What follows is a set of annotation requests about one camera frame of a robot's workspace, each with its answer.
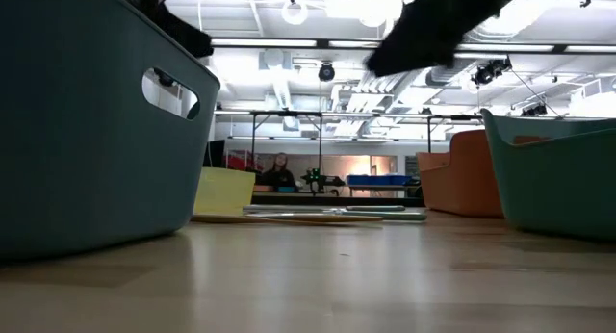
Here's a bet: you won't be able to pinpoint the black computer monitor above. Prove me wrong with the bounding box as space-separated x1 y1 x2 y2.
203 139 227 169

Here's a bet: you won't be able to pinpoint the yellow plastic bin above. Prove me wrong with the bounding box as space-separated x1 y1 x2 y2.
192 166 257 217

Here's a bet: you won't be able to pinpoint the long ceiling light bar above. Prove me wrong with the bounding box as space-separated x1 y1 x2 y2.
209 36 616 55

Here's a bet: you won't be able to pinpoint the black ceiling track light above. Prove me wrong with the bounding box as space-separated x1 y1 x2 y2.
521 102 551 118

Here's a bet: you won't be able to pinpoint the dark teal plastic bin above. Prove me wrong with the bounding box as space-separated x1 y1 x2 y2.
0 0 222 262

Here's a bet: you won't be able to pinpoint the red storage crates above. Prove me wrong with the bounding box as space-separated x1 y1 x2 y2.
225 149 264 173

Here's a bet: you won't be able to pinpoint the round black ceiling device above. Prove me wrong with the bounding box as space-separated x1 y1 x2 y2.
317 62 337 83

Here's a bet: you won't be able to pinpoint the person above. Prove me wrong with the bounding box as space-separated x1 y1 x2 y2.
259 152 298 190

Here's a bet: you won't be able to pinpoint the black ceiling camera rig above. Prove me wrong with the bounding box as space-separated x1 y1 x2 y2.
471 56 513 87

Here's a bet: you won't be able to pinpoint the round white pendant lamp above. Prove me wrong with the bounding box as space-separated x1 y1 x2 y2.
280 0 310 27

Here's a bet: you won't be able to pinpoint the green plastic bin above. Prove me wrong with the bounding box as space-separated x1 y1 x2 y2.
480 108 616 243

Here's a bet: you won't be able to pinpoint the black metal frame stand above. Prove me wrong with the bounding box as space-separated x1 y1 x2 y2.
425 114 482 154
248 110 324 173

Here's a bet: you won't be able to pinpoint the orange plastic bin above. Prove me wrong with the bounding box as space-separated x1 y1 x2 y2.
416 129 505 219

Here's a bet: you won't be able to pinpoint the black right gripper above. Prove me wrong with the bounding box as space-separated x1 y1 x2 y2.
363 0 533 79

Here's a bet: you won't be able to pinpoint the blue storage bins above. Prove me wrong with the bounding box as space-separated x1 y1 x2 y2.
346 173 416 188

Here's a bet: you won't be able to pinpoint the dark background workbench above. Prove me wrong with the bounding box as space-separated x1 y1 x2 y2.
252 192 424 207

